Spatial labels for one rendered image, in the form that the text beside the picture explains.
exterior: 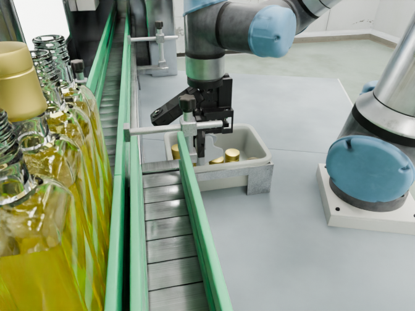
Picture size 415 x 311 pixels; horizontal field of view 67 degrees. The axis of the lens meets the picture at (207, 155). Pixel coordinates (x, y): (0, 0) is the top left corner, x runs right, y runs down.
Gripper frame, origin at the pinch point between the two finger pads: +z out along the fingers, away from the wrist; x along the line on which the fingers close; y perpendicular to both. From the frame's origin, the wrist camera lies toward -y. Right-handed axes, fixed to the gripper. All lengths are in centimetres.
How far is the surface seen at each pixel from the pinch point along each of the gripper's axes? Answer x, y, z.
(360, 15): 388, 327, 46
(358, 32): 387, 329, 70
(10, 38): 2.4, -30.6, -28.2
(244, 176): -7.5, 9.1, 0.2
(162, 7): 73, 2, -22
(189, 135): -11.7, -3.2, -14.0
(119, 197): -27.9, -14.5, -16.0
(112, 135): 3.0, -17.6, -7.5
